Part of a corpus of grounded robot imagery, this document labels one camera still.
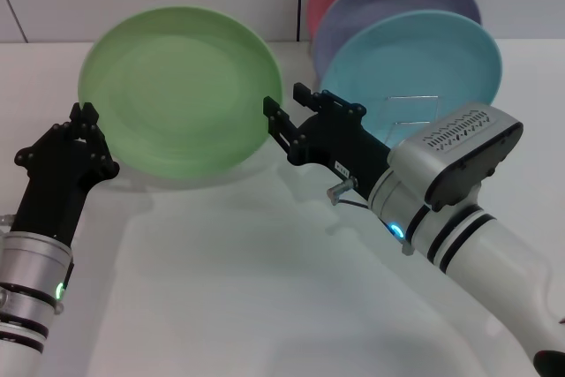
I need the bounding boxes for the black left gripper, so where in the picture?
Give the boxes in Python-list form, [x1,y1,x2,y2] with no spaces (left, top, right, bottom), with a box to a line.
[8,102,120,246]

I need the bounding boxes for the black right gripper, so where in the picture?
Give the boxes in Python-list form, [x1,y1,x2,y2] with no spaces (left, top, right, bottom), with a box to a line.
[263,82,392,200]

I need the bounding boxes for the green plate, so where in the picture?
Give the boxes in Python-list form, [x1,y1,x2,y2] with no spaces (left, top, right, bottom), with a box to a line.
[78,5,283,179]

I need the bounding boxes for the blue plate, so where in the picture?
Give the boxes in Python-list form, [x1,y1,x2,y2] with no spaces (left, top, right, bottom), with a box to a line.
[318,10,503,142]

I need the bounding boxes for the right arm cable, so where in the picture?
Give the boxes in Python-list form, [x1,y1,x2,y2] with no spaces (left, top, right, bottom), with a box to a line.
[326,176,376,210]

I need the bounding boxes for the metal wire plate rack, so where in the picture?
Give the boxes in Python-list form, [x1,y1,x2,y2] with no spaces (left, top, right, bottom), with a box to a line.
[383,94,442,148]

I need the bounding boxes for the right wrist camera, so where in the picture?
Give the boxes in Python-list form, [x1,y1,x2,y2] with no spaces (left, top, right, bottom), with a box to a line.
[387,102,525,214]

